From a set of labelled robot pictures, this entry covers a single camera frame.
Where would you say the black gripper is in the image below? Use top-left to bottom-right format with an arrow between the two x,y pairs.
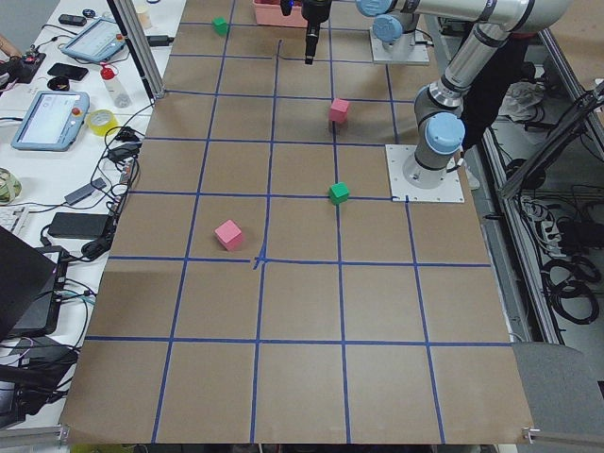
301,0 -> 329,65

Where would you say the pink plastic tray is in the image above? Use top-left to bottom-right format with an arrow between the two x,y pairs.
252,0 -> 307,28

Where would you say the green cube near tray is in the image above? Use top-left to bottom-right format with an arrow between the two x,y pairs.
211,16 -> 229,36

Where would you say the pink cube near centre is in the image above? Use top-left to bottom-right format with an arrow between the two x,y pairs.
328,98 -> 350,125

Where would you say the pink cube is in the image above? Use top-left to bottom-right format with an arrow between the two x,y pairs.
214,219 -> 244,252
328,98 -> 350,125

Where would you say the black power adapter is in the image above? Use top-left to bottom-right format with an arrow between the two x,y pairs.
146,35 -> 175,47

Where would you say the green cube near base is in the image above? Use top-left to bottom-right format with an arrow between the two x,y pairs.
328,181 -> 350,206

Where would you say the person in red shirt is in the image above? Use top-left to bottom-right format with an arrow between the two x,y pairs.
461,33 -> 536,152

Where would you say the red capped squeeze bottle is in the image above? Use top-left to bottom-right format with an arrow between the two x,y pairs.
100,64 -> 131,109

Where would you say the teach pendant far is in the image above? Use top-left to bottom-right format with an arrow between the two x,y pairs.
60,18 -> 126,63

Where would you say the teach pendant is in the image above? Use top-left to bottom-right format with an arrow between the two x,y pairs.
11,91 -> 90,152
60,18 -> 126,63

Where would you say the pink cube far side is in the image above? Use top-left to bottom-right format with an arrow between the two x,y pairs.
214,219 -> 244,252

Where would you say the yellow tape roll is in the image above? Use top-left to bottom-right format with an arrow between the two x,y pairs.
86,109 -> 119,137

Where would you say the black smartphone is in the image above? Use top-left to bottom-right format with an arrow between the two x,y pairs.
47,62 -> 89,81

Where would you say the teach pendant near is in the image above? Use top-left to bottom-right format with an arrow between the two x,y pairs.
11,91 -> 90,152

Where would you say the grey usb hub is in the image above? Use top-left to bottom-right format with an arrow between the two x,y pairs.
64,177 -> 107,206

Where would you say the black power brick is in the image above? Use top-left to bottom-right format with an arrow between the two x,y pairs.
48,212 -> 109,240

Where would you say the black laptop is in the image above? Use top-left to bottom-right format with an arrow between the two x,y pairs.
1,228 -> 67,341

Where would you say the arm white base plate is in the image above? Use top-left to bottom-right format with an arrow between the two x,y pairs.
385,144 -> 464,203
369,29 -> 429,66

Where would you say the aluminium frame post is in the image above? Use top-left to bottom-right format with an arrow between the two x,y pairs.
107,0 -> 165,101

